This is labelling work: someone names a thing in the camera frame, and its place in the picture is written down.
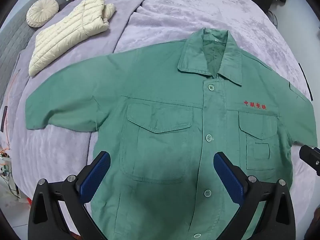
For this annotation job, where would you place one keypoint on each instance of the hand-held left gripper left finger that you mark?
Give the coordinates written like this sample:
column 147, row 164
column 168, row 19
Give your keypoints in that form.
column 96, row 173

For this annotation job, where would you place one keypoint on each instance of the green work jacket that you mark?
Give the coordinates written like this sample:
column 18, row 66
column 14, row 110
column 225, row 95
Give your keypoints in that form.
column 160, row 140

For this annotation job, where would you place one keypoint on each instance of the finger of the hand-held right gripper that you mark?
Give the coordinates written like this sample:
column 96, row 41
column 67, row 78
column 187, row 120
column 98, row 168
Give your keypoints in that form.
column 311, row 157

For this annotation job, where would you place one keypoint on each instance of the lavender plush blanket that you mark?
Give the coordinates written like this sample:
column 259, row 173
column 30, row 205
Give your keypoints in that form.
column 175, row 12

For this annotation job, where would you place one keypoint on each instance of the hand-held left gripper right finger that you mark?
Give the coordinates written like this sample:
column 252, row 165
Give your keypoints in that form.
column 228, row 175

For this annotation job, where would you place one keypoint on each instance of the round cream pleated pillow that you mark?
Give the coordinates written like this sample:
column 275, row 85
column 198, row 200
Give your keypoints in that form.
column 42, row 12

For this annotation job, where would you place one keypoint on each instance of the cream puffer jacket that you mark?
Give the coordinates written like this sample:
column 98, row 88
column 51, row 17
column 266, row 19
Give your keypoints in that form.
column 67, row 32

